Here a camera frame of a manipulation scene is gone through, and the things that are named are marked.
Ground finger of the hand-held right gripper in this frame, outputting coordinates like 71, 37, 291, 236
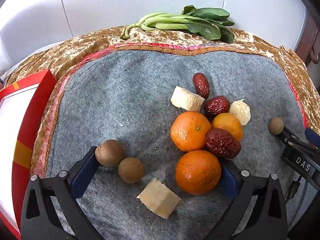
305, 127, 320, 147
276, 128, 320, 158

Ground red and white box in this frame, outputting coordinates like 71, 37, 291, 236
0, 70, 58, 239

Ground dark wooden furniture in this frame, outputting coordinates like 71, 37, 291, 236
299, 12, 320, 65

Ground brown patterned cloth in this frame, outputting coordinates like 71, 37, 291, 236
5, 25, 320, 180

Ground grey felt mat red trim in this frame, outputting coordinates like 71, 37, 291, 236
31, 42, 309, 240

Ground red dried jujube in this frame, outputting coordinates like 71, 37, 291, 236
205, 128, 242, 159
204, 95, 230, 116
192, 72, 210, 99

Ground green leafy choy sum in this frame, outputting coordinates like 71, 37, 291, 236
120, 5, 235, 43

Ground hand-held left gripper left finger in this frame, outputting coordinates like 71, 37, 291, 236
20, 146, 105, 240

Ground large orange mandarin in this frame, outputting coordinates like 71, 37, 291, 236
175, 150, 222, 195

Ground medium orange mandarin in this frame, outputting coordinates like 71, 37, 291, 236
170, 111, 212, 152

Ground black cable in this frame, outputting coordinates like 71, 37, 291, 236
285, 179, 302, 202

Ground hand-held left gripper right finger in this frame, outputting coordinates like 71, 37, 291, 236
205, 160, 288, 240

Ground large brown longan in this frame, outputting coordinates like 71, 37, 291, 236
95, 139, 126, 168

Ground small orange mandarin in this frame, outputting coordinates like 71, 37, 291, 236
211, 112, 243, 143

